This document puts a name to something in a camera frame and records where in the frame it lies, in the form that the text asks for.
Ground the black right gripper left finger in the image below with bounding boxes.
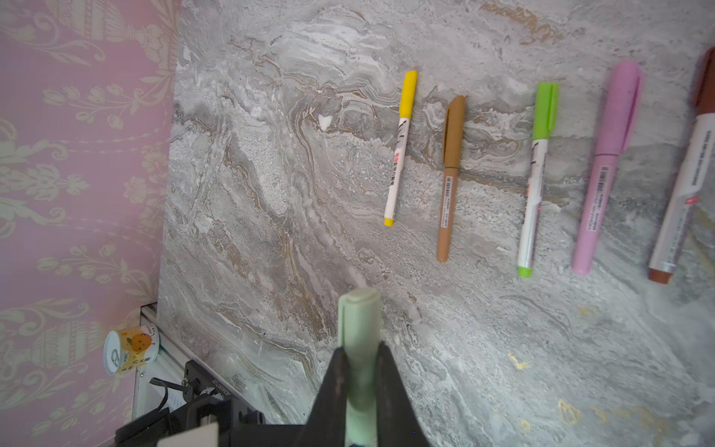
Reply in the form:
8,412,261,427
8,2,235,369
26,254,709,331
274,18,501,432
293,348,349,447

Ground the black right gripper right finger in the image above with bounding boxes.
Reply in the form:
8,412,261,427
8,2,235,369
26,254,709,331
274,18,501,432
375,342,429,447

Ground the pale green pen cap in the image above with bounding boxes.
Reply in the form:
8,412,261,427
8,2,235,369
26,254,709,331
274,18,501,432
338,288,382,446

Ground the white pen brown tip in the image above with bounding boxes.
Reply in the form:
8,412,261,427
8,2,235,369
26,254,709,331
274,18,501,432
648,112,714,284

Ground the white pen yellow tip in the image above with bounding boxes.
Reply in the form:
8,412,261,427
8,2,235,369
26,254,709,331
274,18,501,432
382,69,420,228

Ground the white green pen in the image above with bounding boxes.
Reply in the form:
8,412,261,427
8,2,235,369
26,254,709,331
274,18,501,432
516,81,560,279

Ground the brown pen cap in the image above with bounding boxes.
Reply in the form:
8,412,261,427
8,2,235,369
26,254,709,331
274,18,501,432
694,47,715,115

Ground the yellow pen cap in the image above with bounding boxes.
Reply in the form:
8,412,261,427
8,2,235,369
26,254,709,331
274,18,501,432
400,71,418,119

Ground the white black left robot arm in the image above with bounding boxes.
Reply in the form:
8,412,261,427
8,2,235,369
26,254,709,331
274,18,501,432
114,361,266,446

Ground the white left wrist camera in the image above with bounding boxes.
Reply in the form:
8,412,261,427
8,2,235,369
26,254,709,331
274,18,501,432
156,422,220,447

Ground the aluminium front rail frame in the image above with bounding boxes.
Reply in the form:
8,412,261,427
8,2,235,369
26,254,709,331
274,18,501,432
131,303,254,420

